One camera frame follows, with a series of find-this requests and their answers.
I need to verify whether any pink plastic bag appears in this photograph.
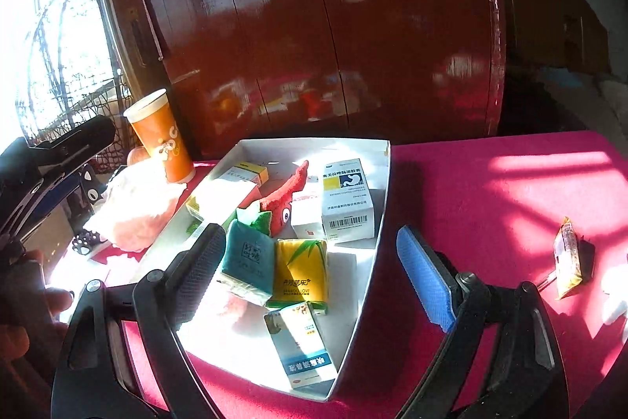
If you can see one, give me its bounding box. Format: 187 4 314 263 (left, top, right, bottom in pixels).
89 163 188 253

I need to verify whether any teal tissue pack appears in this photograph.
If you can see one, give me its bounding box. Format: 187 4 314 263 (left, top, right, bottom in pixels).
218 219 276 307

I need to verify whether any small white red box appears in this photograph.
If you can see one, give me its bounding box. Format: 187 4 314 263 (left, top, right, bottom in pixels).
290 199 325 240

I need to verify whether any black wire hanging chair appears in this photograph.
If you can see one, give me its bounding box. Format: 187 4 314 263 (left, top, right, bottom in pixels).
15 0 134 177

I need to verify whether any black cat print box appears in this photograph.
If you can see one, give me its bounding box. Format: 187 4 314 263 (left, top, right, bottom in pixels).
76 163 108 206

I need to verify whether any person's left hand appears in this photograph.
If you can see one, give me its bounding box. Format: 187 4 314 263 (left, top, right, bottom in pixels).
0 247 75 363

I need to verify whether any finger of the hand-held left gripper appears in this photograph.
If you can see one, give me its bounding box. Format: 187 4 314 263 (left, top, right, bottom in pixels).
27 115 117 167
0 168 86 236

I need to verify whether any orange snack packet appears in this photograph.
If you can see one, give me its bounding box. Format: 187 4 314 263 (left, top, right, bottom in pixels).
553 216 597 301

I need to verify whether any red tablecloth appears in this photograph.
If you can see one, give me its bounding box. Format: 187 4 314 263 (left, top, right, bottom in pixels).
93 129 628 419

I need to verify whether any black paw print item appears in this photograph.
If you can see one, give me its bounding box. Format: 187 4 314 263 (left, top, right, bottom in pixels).
73 229 108 254

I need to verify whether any red plush toy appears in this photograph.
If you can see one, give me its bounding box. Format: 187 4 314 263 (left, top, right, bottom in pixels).
258 160 311 236

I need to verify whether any dark arched wooden furniture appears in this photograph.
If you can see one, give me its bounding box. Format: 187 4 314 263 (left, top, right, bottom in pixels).
502 0 610 79

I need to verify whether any green cloth pouch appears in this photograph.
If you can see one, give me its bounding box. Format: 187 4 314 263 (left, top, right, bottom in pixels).
235 207 274 236

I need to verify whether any orange fruit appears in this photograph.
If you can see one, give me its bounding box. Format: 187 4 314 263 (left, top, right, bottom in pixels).
126 147 154 168

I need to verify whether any orange paper cup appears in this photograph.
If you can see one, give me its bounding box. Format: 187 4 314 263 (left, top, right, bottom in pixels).
122 88 197 184

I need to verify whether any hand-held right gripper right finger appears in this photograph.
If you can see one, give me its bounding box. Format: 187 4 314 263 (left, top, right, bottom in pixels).
395 225 570 419

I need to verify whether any red-brown wooden cabinet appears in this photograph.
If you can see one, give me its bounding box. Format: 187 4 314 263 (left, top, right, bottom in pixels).
124 0 507 157

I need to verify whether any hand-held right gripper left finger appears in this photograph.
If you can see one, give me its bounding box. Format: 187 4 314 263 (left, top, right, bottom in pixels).
51 223 229 419

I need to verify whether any white cardboard tray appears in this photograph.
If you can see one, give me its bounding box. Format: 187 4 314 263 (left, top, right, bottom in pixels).
142 137 393 403

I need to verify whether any window with dark frame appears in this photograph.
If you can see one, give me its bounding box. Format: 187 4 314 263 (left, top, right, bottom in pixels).
0 0 115 147

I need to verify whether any yellow tissue pack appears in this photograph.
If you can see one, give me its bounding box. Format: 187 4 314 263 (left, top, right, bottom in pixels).
265 238 329 317

